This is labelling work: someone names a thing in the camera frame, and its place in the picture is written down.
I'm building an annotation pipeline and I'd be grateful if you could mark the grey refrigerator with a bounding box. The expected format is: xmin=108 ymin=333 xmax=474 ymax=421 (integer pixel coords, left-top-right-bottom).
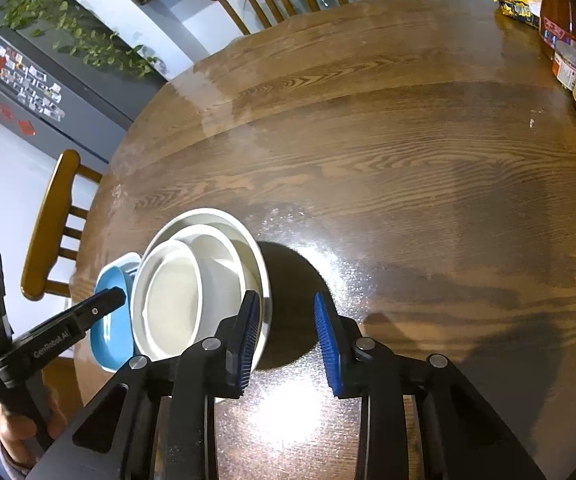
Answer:
xmin=0 ymin=27 xmax=136 ymax=164

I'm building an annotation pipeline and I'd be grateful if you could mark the cluster of fridge photo magnets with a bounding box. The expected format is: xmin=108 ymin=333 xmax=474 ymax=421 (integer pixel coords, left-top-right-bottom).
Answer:
xmin=0 ymin=44 xmax=64 ymax=122

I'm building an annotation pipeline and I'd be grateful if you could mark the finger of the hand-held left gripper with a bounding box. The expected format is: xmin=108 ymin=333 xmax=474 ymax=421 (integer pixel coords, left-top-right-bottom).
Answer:
xmin=75 ymin=287 xmax=127 ymax=331

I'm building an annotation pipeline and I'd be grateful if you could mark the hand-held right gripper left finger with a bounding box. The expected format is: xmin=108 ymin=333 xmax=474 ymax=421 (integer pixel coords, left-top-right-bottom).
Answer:
xmin=28 ymin=290 xmax=261 ymax=480

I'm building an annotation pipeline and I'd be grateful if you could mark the blue square plate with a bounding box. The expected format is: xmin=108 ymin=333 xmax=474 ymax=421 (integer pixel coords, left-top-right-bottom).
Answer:
xmin=90 ymin=266 xmax=136 ymax=374

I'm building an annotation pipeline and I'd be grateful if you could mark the person's left hand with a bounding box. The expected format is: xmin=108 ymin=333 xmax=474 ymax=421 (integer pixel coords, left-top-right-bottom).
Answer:
xmin=0 ymin=402 xmax=66 ymax=471

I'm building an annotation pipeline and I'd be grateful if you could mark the yellow snack bag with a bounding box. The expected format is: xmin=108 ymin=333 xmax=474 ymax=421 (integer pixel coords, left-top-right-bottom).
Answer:
xmin=490 ymin=0 xmax=544 ymax=29

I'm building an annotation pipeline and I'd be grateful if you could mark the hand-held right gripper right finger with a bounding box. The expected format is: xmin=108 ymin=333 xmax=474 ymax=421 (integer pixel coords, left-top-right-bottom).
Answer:
xmin=314 ymin=292 xmax=544 ymax=480

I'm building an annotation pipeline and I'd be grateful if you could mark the person's left forearm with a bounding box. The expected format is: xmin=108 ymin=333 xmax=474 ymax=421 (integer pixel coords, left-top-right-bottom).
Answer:
xmin=0 ymin=457 xmax=36 ymax=480

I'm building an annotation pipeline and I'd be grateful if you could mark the small white ramekin bowl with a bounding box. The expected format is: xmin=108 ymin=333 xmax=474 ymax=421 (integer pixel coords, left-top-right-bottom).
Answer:
xmin=130 ymin=239 xmax=205 ymax=362

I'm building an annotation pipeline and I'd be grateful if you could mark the large white bowl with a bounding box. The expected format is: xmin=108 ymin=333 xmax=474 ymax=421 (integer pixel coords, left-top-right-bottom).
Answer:
xmin=150 ymin=207 xmax=273 ymax=362

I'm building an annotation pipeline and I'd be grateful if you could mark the hanging green vine plant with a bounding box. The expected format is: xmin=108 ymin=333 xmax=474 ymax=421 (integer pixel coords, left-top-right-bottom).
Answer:
xmin=0 ymin=0 xmax=161 ymax=79

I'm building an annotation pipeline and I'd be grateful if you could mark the medium white bowl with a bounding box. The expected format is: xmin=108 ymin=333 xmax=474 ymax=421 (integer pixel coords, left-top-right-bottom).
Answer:
xmin=142 ymin=223 xmax=265 ymax=341

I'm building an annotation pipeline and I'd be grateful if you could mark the small white-label jar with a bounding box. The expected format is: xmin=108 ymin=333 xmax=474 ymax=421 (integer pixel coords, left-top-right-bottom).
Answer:
xmin=551 ymin=40 xmax=576 ymax=91

